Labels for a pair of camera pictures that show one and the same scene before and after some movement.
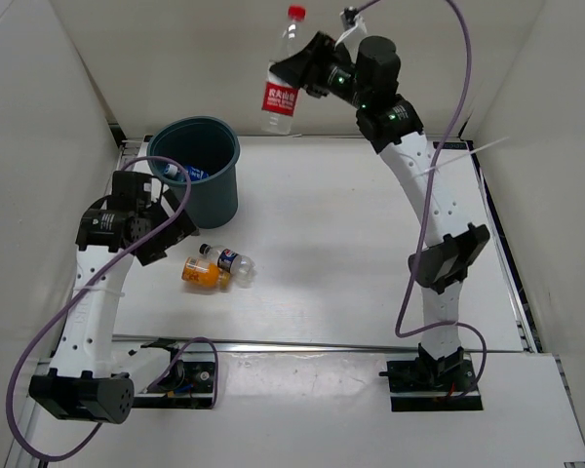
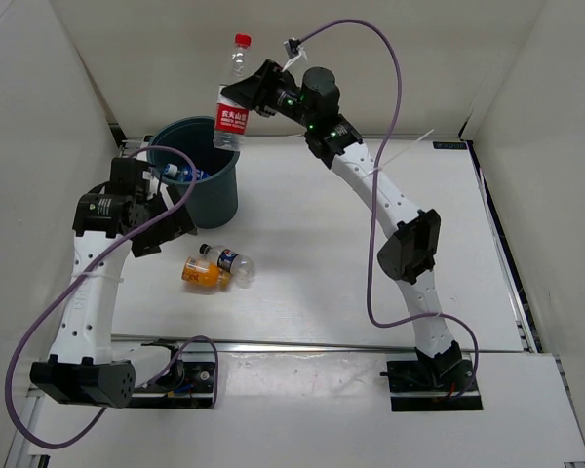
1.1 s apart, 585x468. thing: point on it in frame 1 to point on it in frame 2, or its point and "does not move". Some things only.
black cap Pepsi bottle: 242,269 does not move
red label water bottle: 281,96 to 231,118
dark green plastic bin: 203,141 does not move
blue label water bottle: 175,172 does not move
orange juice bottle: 201,271 does not move
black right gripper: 301,74 to 254,93
